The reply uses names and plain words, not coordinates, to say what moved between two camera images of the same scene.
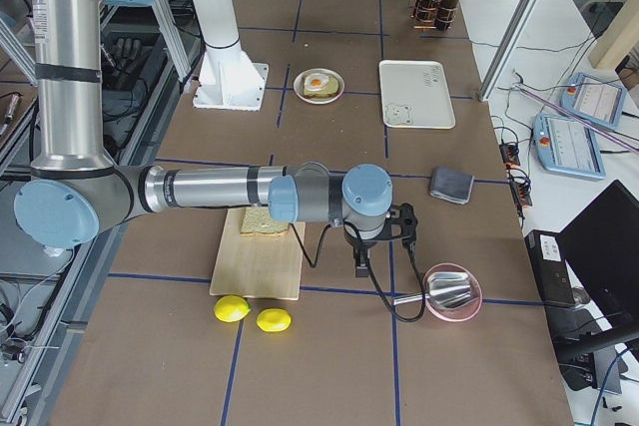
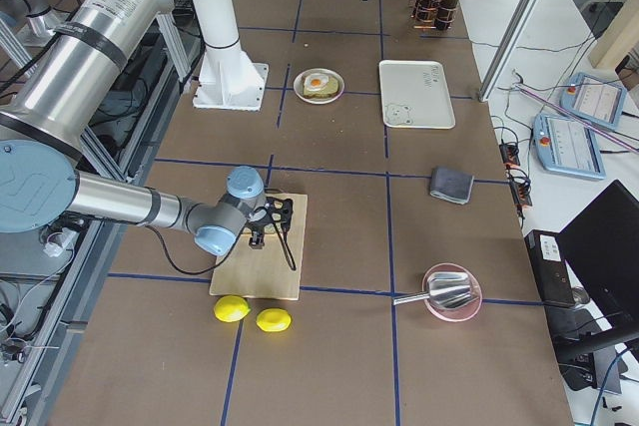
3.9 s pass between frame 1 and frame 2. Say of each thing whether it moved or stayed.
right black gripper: moved
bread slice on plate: stayed
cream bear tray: stayed
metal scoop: stayed
